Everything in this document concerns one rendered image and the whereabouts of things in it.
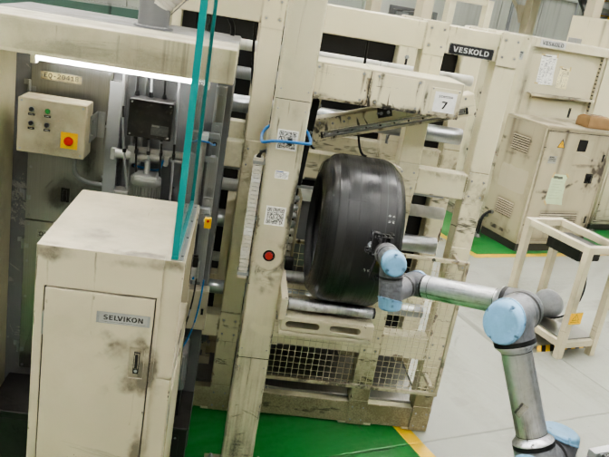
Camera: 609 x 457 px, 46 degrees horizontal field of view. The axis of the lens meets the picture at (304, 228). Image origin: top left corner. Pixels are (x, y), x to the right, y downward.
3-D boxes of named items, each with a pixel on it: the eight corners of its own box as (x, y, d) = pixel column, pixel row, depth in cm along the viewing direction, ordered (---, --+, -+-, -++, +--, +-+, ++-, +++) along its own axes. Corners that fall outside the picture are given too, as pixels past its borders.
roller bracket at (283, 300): (277, 320, 269) (281, 296, 266) (275, 279, 306) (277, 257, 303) (285, 321, 269) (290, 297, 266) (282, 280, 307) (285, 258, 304)
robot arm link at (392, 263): (381, 280, 216) (383, 253, 215) (375, 270, 227) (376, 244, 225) (408, 280, 217) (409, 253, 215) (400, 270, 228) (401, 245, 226)
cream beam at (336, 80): (308, 98, 280) (314, 60, 275) (304, 89, 304) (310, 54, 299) (458, 121, 287) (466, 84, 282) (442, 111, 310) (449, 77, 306)
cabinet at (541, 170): (515, 252, 693) (549, 125, 655) (477, 231, 742) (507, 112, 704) (582, 252, 734) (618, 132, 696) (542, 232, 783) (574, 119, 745)
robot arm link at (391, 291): (412, 306, 228) (414, 273, 225) (393, 315, 219) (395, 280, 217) (391, 301, 232) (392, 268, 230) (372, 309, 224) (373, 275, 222)
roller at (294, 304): (285, 300, 276) (284, 310, 273) (286, 295, 273) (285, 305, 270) (372, 311, 280) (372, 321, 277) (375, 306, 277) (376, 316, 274)
